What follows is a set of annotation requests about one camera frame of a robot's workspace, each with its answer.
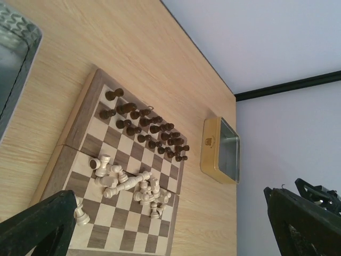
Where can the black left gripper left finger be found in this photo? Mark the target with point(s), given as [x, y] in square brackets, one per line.
[45, 228]

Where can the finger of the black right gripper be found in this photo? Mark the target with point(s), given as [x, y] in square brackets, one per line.
[319, 195]

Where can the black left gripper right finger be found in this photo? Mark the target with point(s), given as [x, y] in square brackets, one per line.
[301, 227]

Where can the white king chess piece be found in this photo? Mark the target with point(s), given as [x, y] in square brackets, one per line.
[128, 184]

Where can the white rook chess piece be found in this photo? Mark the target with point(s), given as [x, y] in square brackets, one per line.
[101, 171]

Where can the wooden chess board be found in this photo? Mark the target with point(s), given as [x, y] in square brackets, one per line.
[138, 221]

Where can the dark knight chess piece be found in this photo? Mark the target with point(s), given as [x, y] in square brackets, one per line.
[126, 108]

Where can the dark rook chess piece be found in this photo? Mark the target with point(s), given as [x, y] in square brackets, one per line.
[111, 95]

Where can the white pawn near left edge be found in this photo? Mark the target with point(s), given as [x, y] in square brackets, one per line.
[81, 217]

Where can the yellow metal tin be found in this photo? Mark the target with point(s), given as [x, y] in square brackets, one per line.
[220, 151]

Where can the silver embossed metal tray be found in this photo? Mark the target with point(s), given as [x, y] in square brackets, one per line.
[20, 41]

